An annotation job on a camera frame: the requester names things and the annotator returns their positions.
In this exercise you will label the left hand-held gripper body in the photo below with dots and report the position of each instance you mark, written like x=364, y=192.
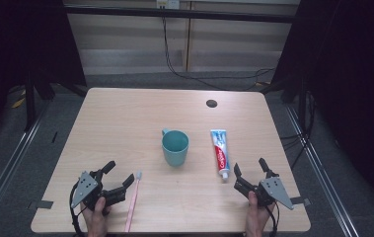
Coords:
x=109, y=195

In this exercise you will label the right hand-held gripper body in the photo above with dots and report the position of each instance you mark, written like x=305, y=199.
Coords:
x=275, y=191

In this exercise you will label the white toothpaste tube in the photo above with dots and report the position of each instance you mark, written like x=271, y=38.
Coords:
x=221, y=154

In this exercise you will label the pink toothbrush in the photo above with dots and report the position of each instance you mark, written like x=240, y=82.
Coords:
x=132, y=205

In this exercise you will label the teal cup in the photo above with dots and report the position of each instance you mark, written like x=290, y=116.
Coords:
x=174, y=154

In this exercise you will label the person's left hand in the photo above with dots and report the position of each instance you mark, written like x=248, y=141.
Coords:
x=96, y=222

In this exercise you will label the person's right hand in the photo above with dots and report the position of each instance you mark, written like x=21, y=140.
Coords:
x=257, y=220

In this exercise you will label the grey tape strip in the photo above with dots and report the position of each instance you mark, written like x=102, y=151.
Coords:
x=43, y=204
x=301, y=200

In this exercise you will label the black metal stand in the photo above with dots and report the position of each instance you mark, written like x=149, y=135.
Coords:
x=30, y=105
x=303, y=105

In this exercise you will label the dark round table grommet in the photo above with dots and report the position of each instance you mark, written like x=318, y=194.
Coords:
x=211, y=103

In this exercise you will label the yellow floor tape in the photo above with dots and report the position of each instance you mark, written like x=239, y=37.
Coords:
x=19, y=102

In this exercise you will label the black curtain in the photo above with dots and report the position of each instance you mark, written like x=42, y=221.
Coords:
x=349, y=82
x=16, y=42

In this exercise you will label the black horizontal bar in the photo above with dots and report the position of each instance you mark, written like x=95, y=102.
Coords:
x=174, y=14

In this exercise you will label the metal floor rail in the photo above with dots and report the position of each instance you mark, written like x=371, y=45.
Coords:
x=8, y=168
x=322, y=177

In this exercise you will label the white wall outlet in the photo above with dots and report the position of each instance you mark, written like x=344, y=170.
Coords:
x=168, y=3

